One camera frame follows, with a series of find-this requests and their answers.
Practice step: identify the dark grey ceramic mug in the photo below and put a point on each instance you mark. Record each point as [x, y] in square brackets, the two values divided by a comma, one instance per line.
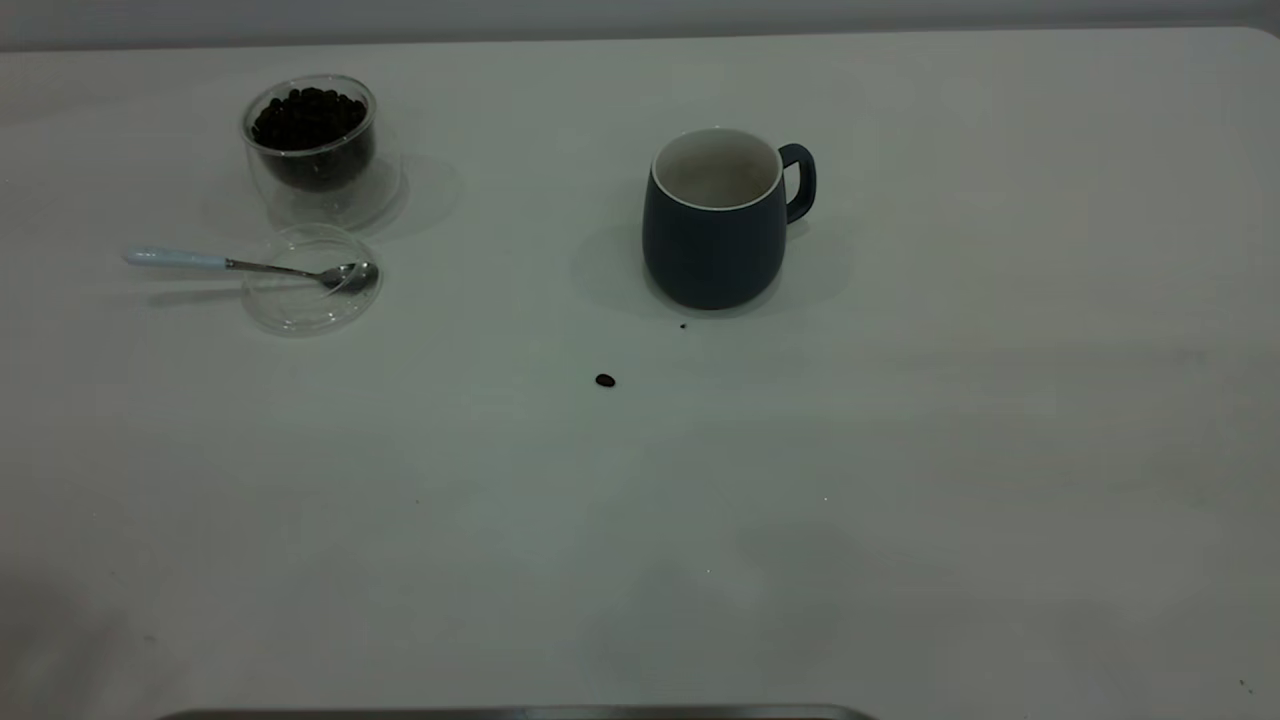
[710, 255]

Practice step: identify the heap of dark coffee beans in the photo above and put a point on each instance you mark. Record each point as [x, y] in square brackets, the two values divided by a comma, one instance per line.
[308, 120]

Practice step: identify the shallow clear glass dish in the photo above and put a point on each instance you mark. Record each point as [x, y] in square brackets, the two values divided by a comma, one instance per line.
[305, 312]

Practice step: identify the double-walled clear glass bowl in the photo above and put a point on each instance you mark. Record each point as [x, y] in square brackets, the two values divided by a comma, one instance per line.
[335, 205]

